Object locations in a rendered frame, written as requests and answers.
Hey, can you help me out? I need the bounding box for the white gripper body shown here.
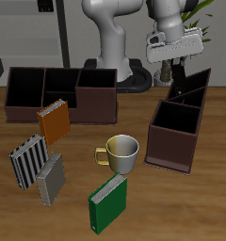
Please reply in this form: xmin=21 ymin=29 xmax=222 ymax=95
xmin=145 ymin=26 xmax=204 ymax=64

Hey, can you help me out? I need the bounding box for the narrow dark brown desk caddy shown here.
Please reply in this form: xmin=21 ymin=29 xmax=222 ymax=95
xmin=143 ymin=67 xmax=213 ymax=176

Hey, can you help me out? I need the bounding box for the long dark brown desk caddy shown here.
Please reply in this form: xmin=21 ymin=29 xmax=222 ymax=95
xmin=4 ymin=66 xmax=120 ymax=126

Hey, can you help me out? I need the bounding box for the orange book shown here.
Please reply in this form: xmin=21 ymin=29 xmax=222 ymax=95
xmin=36 ymin=98 xmax=72 ymax=148

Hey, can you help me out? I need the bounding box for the green book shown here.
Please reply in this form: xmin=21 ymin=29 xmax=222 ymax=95
xmin=88 ymin=171 xmax=129 ymax=236

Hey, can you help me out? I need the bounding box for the grey book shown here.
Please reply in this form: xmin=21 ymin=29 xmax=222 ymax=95
xmin=35 ymin=152 xmax=68 ymax=208

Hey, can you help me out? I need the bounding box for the black and white striped book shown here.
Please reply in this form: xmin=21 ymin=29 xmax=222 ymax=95
xmin=8 ymin=133 xmax=50 ymax=191

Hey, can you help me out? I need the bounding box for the white and yellow mug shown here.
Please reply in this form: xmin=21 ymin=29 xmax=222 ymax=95
xmin=93 ymin=134 xmax=140 ymax=176

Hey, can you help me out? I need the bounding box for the black box on shelf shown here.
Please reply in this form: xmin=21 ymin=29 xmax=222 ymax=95
xmin=37 ymin=0 xmax=55 ymax=13

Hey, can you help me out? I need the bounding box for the grey shelf unit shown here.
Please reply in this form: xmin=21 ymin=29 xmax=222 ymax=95
xmin=0 ymin=0 xmax=72 ymax=69

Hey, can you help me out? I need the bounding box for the flat black base plate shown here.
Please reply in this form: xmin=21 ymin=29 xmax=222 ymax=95
xmin=83 ymin=57 xmax=153 ymax=94

